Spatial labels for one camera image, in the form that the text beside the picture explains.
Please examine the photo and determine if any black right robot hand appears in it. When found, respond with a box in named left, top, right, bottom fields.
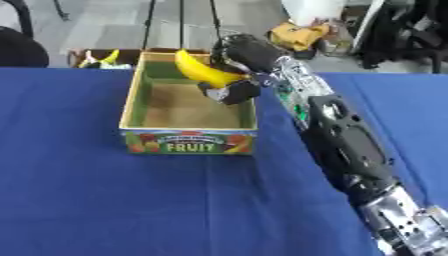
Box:
left=196, top=33, right=289, bottom=106

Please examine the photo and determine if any yellow toy banana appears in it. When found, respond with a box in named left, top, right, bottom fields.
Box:
left=173, top=48, right=252, bottom=90

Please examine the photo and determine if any cardboard box with green inside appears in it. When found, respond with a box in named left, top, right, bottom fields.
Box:
left=117, top=51, right=261, bottom=156

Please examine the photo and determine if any brown box of toys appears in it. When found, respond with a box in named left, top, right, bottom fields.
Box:
left=66, top=47, right=212, bottom=69

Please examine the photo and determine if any yellow bag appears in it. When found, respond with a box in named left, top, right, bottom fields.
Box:
left=266, top=21, right=333, bottom=53

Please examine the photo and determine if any black tripod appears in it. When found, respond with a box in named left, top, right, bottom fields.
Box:
left=140, top=0, right=226, bottom=52

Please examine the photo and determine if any white bin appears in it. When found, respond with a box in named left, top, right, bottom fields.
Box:
left=280, top=0, right=350, bottom=28

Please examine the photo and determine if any black office chair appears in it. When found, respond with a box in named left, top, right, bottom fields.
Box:
left=348, top=0, right=448, bottom=74

